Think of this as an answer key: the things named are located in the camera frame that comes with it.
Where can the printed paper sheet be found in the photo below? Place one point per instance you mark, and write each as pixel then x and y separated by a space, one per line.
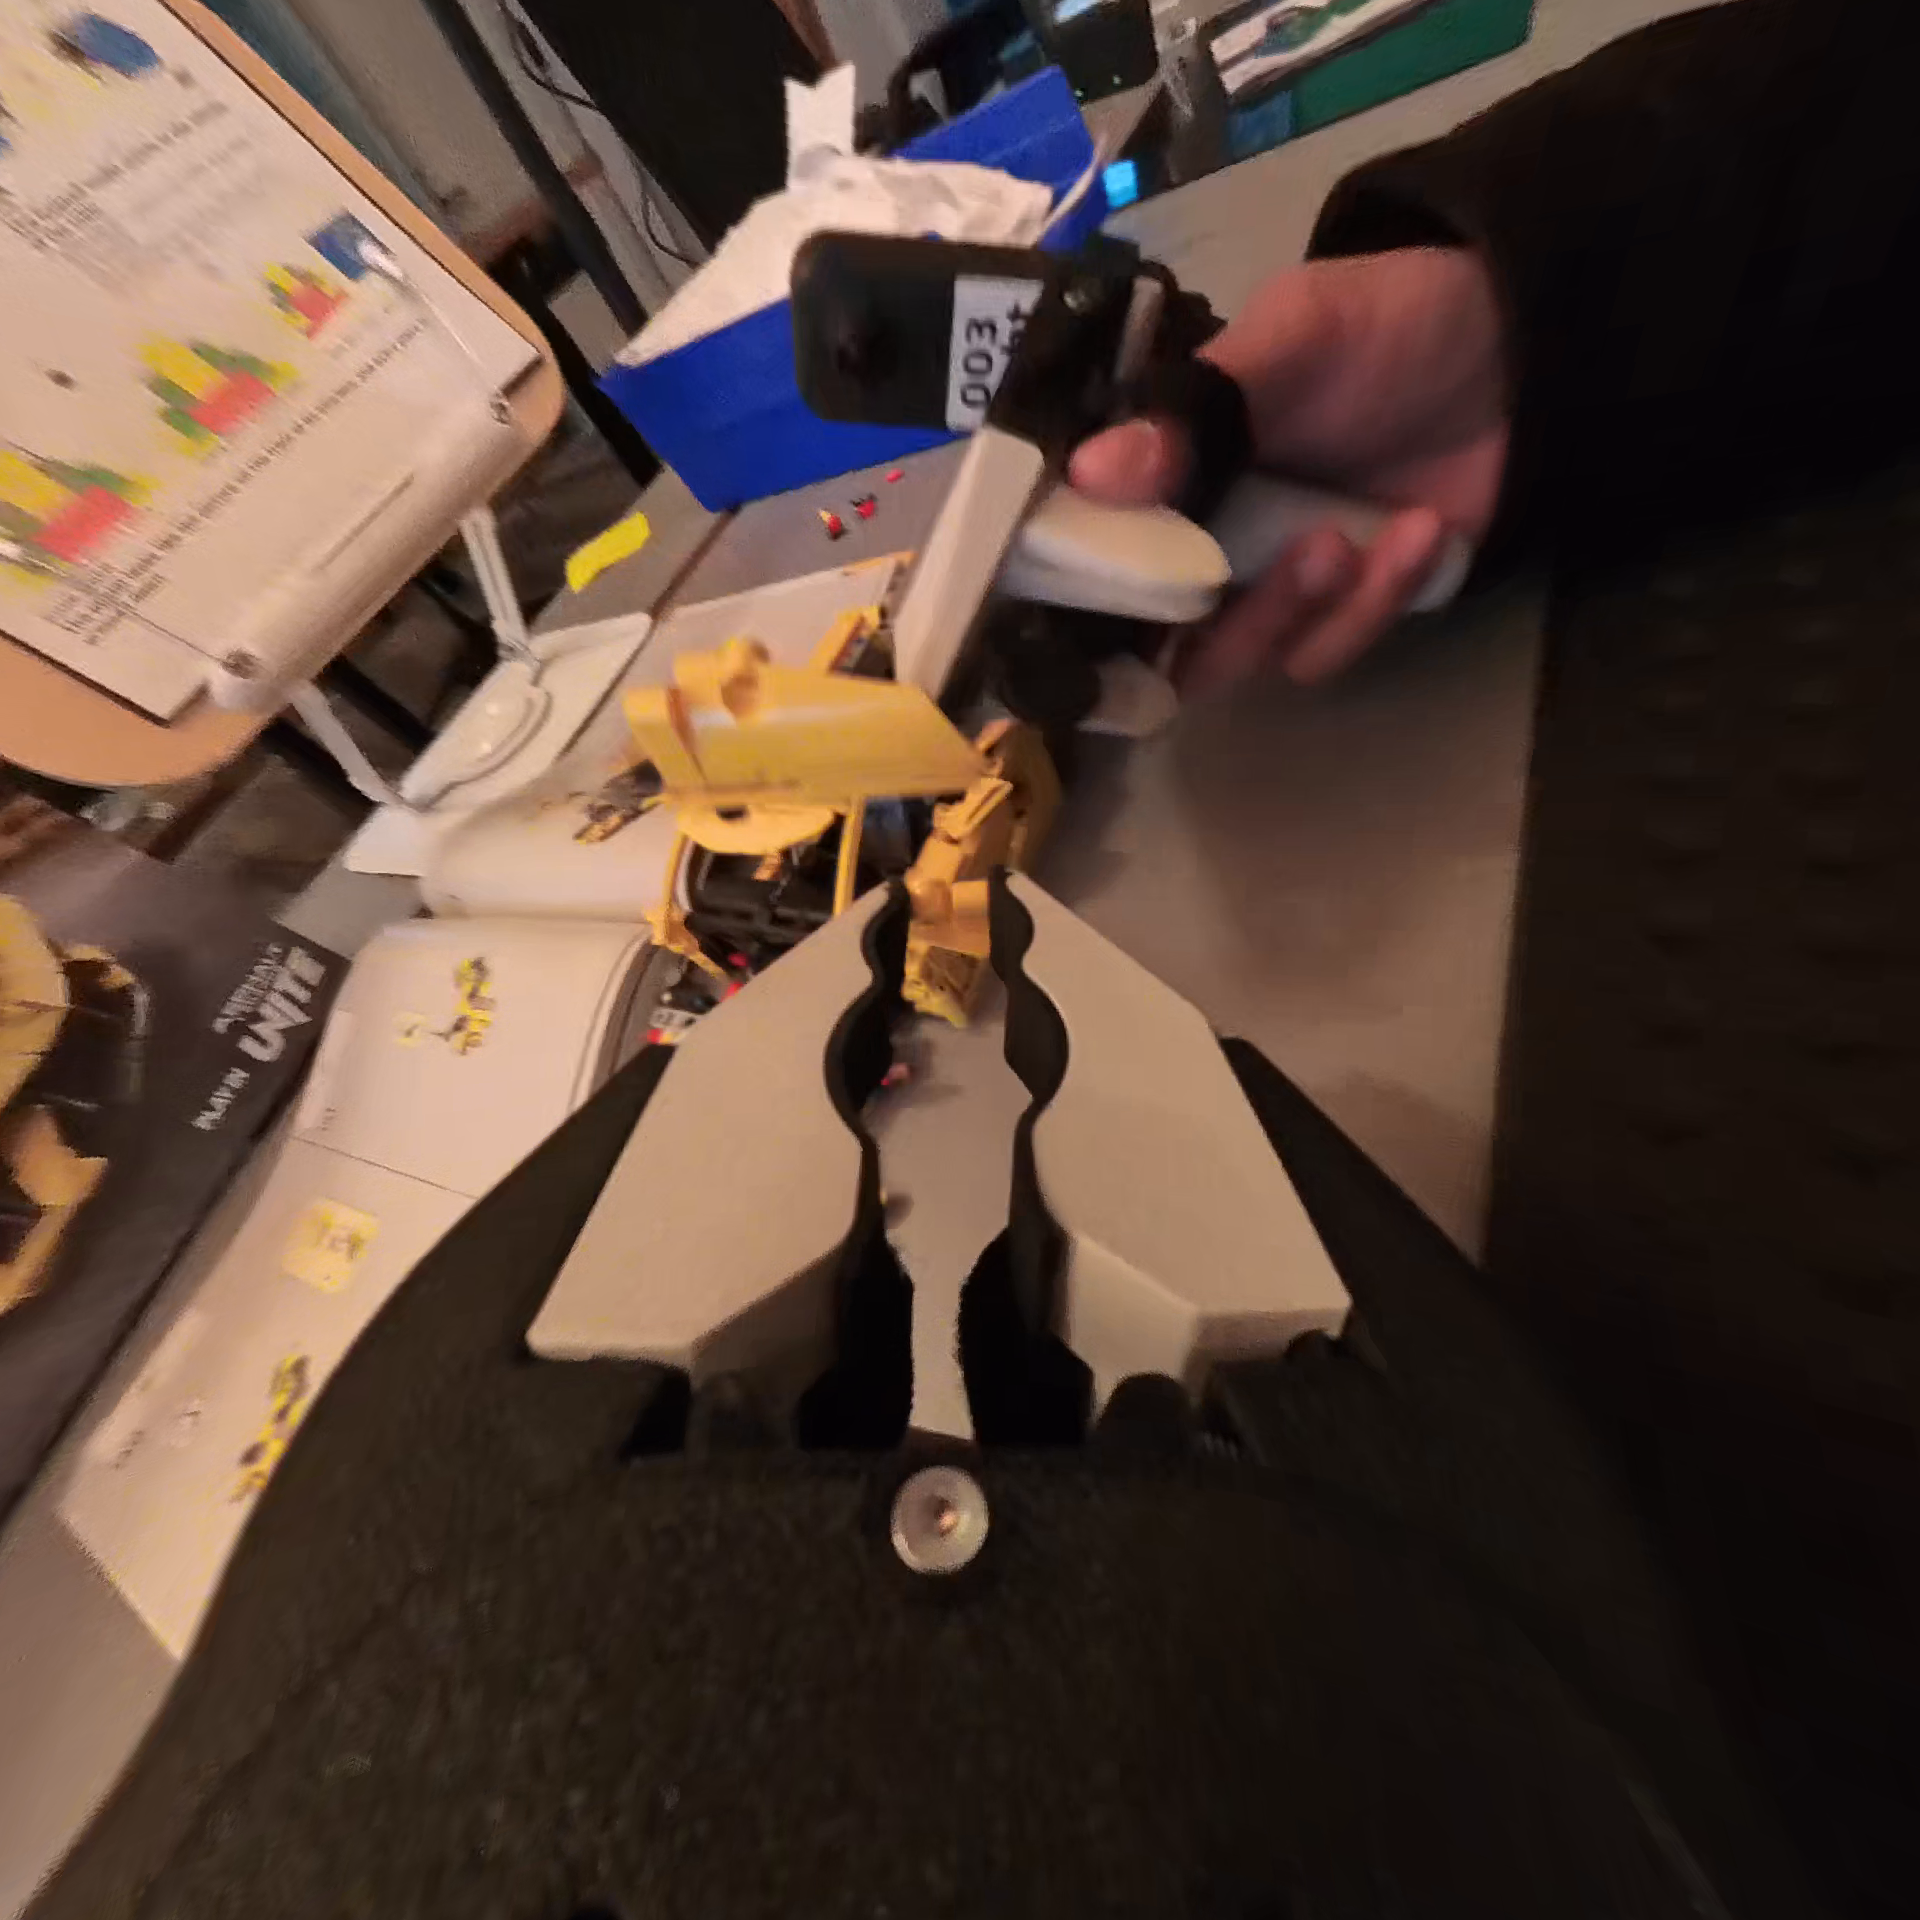
pixel 225 225

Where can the instruction sheet on stand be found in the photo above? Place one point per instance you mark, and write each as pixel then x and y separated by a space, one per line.
pixel 89 735

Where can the blue plastic bin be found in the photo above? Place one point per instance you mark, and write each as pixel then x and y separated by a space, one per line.
pixel 720 405

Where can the person's right hand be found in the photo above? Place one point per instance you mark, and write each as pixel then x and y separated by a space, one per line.
pixel 1382 376

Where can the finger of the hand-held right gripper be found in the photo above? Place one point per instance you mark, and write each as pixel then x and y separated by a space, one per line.
pixel 968 556
pixel 1132 698

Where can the white document stand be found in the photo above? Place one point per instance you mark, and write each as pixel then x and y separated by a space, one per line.
pixel 510 705

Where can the pile of small coloured pins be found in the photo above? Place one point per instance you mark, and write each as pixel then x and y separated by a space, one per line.
pixel 867 505

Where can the yellow brick subassembly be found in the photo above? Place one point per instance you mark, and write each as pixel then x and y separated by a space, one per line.
pixel 811 735

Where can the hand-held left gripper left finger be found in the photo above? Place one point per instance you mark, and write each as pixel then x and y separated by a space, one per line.
pixel 720 1185

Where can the white paper bags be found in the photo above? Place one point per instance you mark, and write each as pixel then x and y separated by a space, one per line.
pixel 839 211

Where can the grey desk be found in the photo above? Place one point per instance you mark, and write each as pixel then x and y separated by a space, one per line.
pixel 1319 900

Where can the yellow tape strip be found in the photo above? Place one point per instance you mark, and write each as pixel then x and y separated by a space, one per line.
pixel 608 551

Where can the person's right forearm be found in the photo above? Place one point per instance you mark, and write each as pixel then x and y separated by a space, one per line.
pixel 1652 225

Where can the open instruction booklet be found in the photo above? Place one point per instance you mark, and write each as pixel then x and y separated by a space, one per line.
pixel 451 1080

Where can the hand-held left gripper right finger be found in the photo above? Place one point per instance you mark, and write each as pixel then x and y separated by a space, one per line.
pixel 1171 1185

